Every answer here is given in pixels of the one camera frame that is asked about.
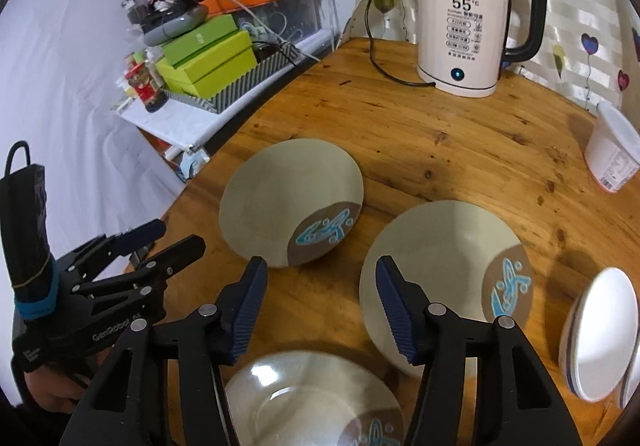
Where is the grey handheld device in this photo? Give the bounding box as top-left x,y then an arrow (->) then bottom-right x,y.
141,0 -> 208,46

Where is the black kettle power cable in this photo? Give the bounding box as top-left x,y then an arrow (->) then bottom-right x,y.
363,0 -> 437,89

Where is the person's left hand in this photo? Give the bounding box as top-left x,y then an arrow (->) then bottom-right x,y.
22,365 -> 92,414

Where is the heart patterned curtain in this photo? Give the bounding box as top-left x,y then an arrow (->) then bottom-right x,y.
348,0 -> 639,122

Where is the white electric kettle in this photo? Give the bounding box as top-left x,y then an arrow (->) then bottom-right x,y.
416,0 -> 548,98

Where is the striped grey tray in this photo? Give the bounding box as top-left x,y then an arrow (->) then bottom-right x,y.
164,44 -> 305,114

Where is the beige plate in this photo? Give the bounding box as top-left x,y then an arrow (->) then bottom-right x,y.
359,200 -> 534,379
219,138 -> 363,268
226,351 -> 405,445

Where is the orange lidded clear box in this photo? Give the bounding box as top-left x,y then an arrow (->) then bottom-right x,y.
201,0 -> 320,44

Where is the white plastic tub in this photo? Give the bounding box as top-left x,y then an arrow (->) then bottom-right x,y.
585,100 -> 639,194

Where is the lime green box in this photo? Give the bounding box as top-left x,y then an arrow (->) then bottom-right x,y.
156,30 -> 257,98

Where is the white charging cable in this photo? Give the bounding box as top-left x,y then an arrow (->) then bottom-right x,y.
184,0 -> 321,64

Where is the white side shelf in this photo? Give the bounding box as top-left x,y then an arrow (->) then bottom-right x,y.
112,28 -> 336,182

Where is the red figurine jar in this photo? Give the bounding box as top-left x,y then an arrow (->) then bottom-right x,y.
125,62 -> 167,112

